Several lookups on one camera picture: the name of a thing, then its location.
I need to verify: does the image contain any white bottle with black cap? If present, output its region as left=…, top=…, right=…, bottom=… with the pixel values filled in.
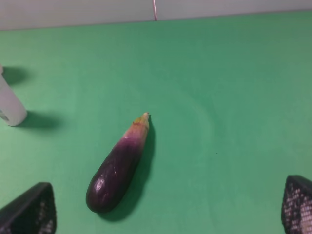
left=0, top=66, right=27, bottom=126

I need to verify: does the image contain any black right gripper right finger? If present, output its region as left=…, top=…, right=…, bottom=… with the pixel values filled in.
left=281, top=175, right=312, bottom=234

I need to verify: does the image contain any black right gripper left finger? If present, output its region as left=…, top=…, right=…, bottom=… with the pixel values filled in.
left=0, top=182, right=57, bottom=234

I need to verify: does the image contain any purple eggplant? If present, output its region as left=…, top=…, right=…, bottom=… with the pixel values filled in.
left=86, top=113, right=150, bottom=214

